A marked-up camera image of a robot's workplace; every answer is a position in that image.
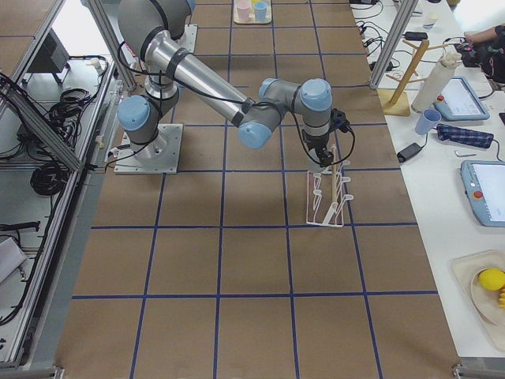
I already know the pink plastic cup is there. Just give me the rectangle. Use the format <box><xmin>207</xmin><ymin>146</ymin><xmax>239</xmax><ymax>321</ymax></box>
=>
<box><xmin>236</xmin><ymin>0</ymin><xmax>250</xmax><ymax>23</ymax></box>

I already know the wooden mug tree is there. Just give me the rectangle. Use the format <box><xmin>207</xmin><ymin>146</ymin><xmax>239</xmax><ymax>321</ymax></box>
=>
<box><xmin>377</xmin><ymin>39</ymin><xmax>448</xmax><ymax>116</ymax></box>

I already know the yellow lemon toy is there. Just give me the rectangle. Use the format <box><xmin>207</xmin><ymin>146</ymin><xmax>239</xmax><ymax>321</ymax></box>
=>
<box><xmin>477</xmin><ymin>268</ymin><xmax>505</xmax><ymax>291</ymax></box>

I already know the blue cup tray middle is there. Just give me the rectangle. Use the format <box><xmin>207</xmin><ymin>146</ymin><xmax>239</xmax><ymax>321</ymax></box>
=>
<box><xmin>253</xmin><ymin>1</ymin><xmax>267</xmax><ymax>23</ymax></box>

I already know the cream plastic tray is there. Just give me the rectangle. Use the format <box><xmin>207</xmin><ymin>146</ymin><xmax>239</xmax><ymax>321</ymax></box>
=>
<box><xmin>233</xmin><ymin>0</ymin><xmax>272</xmax><ymax>24</ymax></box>

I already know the white wire cup rack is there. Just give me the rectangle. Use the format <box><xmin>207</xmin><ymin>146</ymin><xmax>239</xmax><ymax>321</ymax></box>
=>
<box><xmin>305</xmin><ymin>160</ymin><xmax>354</xmax><ymax>228</ymax></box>

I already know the cream tray on desk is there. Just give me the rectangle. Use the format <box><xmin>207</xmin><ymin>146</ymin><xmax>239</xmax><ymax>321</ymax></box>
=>
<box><xmin>451</xmin><ymin>250</ymin><xmax>504</xmax><ymax>352</ymax></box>

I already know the black power adapter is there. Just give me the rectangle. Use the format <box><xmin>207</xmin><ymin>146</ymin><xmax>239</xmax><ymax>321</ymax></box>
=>
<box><xmin>396</xmin><ymin>143</ymin><xmax>423</xmax><ymax>163</ymax></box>

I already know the aluminium frame post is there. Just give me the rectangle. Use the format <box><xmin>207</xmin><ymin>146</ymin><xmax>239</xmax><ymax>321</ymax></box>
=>
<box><xmin>369</xmin><ymin>0</ymin><xmax>418</xmax><ymax>89</ymax></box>

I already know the blue cup on desk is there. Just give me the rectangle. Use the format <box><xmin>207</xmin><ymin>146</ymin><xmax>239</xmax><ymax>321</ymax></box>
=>
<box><xmin>415</xmin><ymin>109</ymin><xmax>442</xmax><ymax>135</ymax></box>

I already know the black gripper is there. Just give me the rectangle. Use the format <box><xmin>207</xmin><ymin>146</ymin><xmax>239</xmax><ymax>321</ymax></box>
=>
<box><xmin>301</xmin><ymin>129</ymin><xmax>334</xmax><ymax>167</ymax></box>

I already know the paper towel roll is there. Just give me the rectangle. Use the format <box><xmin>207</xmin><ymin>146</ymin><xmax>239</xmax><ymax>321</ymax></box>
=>
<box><xmin>411</xmin><ymin>52</ymin><xmax>462</xmax><ymax>113</ymax></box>

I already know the teach pendant tablet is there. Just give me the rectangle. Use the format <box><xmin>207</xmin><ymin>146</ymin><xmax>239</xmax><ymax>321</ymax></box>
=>
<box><xmin>433</xmin><ymin>77</ymin><xmax>490</xmax><ymax>121</ymax></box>

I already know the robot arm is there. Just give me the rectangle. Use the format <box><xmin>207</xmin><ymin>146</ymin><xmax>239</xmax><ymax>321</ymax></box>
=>
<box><xmin>118</xmin><ymin>0</ymin><xmax>196</xmax><ymax>57</ymax></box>
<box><xmin>125</xmin><ymin>27</ymin><xmax>334</xmax><ymax>172</ymax></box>

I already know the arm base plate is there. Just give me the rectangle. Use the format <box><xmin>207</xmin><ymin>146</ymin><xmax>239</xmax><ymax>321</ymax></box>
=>
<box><xmin>175</xmin><ymin>24</ymin><xmax>198</xmax><ymax>53</ymax></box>
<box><xmin>114</xmin><ymin>124</ymin><xmax>184</xmax><ymax>174</ymax></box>

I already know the wooden rack dowel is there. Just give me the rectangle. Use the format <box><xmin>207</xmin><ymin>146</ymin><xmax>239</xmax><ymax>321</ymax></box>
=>
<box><xmin>331</xmin><ymin>144</ymin><xmax>338</xmax><ymax>207</ymax></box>

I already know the blue checkered cloth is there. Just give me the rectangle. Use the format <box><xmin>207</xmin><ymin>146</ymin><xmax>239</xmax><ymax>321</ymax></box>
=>
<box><xmin>436</xmin><ymin>124</ymin><xmax>494</xmax><ymax>148</ymax></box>

